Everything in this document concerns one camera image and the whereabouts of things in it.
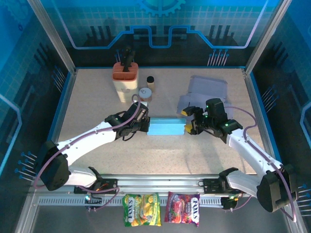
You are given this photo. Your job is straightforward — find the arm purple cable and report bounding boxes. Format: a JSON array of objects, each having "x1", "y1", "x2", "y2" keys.
[
  {"x1": 33, "y1": 94, "x2": 121, "y2": 212},
  {"x1": 225, "y1": 105, "x2": 298, "y2": 223}
]

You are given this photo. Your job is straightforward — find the aluminium front rail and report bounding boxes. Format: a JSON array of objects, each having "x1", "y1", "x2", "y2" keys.
[{"x1": 29, "y1": 173, "x2": 292, "y2": 195}]

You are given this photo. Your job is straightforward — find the tin can orange label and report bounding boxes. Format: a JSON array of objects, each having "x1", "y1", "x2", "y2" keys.
[{"x1": 138, "y1": 87, "x2": 153, "y2": 104}]

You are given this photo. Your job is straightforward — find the cream knife block orange top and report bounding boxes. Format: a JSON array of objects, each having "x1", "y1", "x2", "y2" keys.
[{"x1": 111, "y1": 61, "x2": 140, "y2": 104}]

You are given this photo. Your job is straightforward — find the slotted grey cable duct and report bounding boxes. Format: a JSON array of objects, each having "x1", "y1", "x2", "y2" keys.
[{"x1": 37, "y1": 196, "x2": 225, "y2": 207}]

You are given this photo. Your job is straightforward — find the spice jar black lid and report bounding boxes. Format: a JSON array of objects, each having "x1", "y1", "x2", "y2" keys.
[{"x1": 146, "y1": 76, "x2": 156, "y2": 93}]

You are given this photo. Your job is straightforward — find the red berry candy bag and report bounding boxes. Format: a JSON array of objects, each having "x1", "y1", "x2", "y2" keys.
[{"x1": 164, "y1": 191, "x2": 200, "y2": 228}]

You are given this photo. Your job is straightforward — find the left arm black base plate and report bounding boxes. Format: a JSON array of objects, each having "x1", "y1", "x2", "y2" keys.
[{"x1": 73, "y1": 178, "x2": 119, "y2": 195}]

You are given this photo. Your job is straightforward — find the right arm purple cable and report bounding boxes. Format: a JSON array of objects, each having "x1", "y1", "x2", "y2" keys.
[{"x1": 225, "y1": 105, "x2": 298, "y2": 223}]

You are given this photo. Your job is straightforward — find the black knife handle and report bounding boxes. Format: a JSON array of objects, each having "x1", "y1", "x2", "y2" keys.
[{"x1": 122, "y1": 45, "x2": 136, "y2": 73}]

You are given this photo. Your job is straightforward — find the aluminium frame post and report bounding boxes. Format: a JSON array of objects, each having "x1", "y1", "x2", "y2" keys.
[
  {"x1": 26, "y1": 0, "x2": 79, "y2": 76},
  {"x1": 244, "y1": 0, "x2": 292, "y2": 75}
]

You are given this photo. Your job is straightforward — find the black controller board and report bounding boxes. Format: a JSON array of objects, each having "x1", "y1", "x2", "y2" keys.
[
  {"x1": 220, "y1": 195, "x2": 240, "y2": 212},
  {"x1": 84, "y1": 193, "x2": 103, "y2": 212}
]

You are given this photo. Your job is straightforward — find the blue paper box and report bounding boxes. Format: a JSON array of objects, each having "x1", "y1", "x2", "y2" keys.
[{"x1": 147, "y1": 117, "x2": 187, "y2": 136}]

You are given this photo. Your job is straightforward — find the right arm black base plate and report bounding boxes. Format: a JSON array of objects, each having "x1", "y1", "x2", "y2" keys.
[{"x1": 203, "y1": 178, "x2": 248, "y2": 195}]

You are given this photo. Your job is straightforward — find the purple paper box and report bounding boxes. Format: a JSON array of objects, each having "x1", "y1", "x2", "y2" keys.
[{"x1": 176, "y1": 75, "x2": 234, "y2": 119}]

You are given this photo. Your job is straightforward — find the green candy bag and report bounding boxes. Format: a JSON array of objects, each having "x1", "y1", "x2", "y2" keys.
[{"x1": 121, "y1": 193, "x2": 162, "y2": 228}]

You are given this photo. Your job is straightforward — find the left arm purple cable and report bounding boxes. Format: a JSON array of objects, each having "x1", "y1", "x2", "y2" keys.
[{"x1": 33, "y1": 94, "x2": 121, "y2": 212}]

